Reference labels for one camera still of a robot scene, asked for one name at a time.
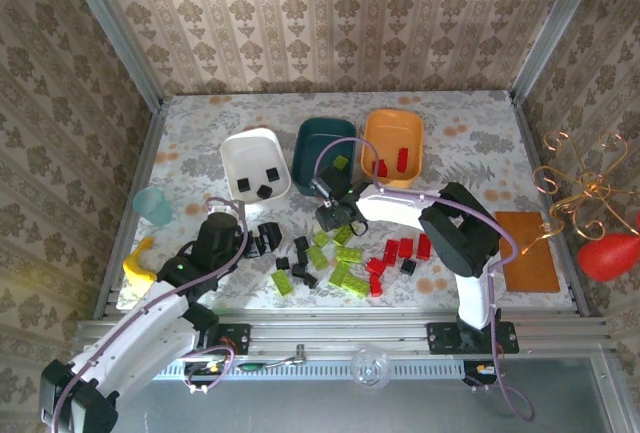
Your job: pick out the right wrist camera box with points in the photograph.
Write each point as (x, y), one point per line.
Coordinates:
(322, 187)

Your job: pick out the aluminium side rail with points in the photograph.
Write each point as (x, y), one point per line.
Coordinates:
(531, 153)
(147, 153)

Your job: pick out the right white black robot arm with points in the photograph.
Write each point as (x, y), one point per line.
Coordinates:
(390, 203)

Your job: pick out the aluminium front rail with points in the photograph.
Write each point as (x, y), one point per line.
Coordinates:
(340, 333)

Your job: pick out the brown wooden board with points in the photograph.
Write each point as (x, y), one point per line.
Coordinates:
(527, 253)

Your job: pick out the red balloon ornament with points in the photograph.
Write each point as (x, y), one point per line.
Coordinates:
(607, 258)

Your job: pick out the small metal fitting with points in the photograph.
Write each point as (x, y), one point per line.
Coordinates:
(300, 351)

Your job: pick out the floral patterned tablecloth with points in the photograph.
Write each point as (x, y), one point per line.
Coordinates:
(450, 118)

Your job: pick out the clear plastic ball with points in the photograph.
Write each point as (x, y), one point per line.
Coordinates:
(370, 368)

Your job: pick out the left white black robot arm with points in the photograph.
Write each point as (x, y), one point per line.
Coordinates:
(135, 333)

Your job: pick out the teal plastic container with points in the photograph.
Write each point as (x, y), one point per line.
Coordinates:
(320, 148)

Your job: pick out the white plastic container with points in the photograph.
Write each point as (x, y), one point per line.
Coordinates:
(255, 158)

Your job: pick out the translucent teal plastic cup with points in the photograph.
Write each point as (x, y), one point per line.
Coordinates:
(152, 205)

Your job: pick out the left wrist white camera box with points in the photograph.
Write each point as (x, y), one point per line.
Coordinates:
(232, 209)

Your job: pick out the yellow toy banana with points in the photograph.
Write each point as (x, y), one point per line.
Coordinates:
(137, 268)

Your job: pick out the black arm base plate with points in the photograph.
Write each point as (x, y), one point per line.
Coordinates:
(440, 338)
(235, 338)

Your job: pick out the grey metal panel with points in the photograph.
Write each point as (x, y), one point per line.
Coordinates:
(300, 408)

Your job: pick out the aluminium corner post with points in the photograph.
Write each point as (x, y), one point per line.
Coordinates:
(555, 28)
(115, 38)

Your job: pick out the long green lego plate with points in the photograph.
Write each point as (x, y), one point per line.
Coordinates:
(316, 257)
(343, 236)
(342, 273)
(282, 282)
(357, 284)
(348, 254)

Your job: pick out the red lego brick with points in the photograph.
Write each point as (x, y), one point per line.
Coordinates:
(375, 285)
(424, 246)
(376, 266)
(380, 167)
(390, 252)
(405, 247)
(402, 159)

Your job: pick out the orange plastic container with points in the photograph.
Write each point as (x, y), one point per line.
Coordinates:
(392, 133)

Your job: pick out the small green lego plate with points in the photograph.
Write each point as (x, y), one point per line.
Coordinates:
(321, 238)
(342, 162)

